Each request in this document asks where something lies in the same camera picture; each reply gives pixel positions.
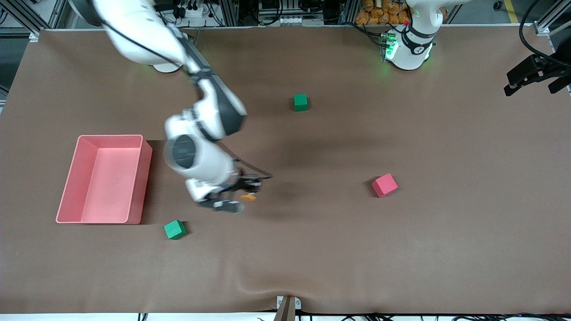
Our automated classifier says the brown table cloth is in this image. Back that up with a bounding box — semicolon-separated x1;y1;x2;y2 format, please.
0;25;571;315

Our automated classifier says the pink plastic bin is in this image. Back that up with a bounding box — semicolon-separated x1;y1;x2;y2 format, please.
56;135;153;224

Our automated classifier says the red foam cube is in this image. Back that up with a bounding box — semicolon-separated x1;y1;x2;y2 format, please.
372;173;399;198

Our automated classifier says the bag of orange items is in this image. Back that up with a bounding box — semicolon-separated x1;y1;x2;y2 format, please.
356;0;448;26

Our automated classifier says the white power strip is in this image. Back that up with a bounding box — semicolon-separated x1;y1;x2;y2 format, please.
277;16;324;26

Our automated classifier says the power strip with black plugs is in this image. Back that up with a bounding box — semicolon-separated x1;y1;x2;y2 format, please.
173;0;215;18

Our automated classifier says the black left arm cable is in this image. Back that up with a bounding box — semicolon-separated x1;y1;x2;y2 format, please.
519;0;571;67

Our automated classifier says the aluminium frame profile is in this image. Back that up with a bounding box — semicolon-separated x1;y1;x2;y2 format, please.
9;0;67;41
341;0;360;25
533;0;571;36
219;0;239;26

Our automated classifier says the metal table edge bracket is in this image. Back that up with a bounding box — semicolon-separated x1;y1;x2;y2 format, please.
276;295;302;321

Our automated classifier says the black floor cable bundle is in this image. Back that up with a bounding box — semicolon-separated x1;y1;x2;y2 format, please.
297;312;571;321

